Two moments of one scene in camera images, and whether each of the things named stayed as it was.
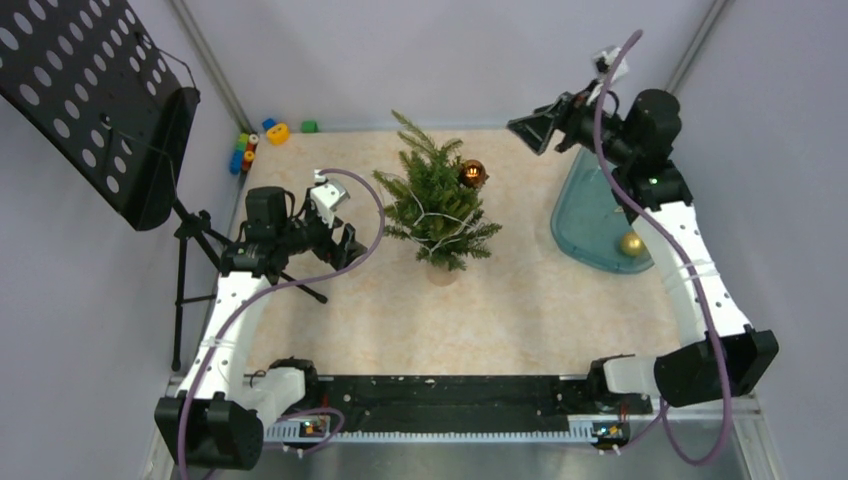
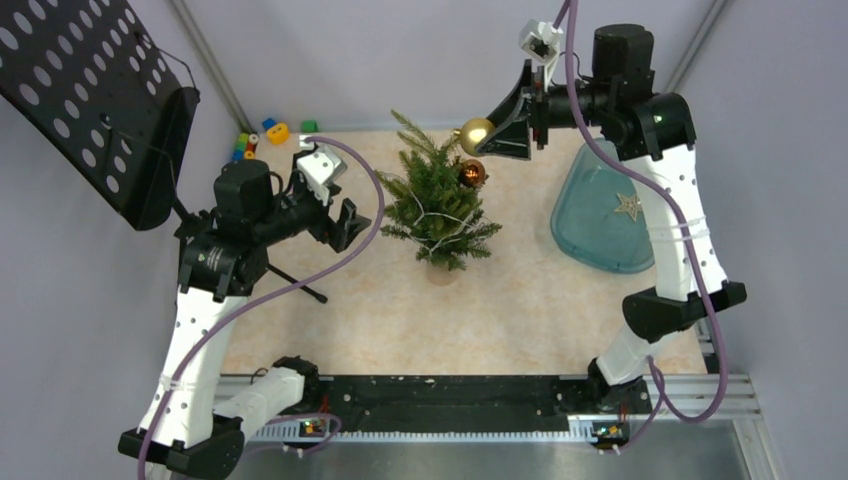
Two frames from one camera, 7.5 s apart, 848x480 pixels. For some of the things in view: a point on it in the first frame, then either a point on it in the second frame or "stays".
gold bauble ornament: (632, 244) → (474, 133)
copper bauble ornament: (473, 174) stays
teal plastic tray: (588, 222) stays
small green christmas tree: (434, 209) stays
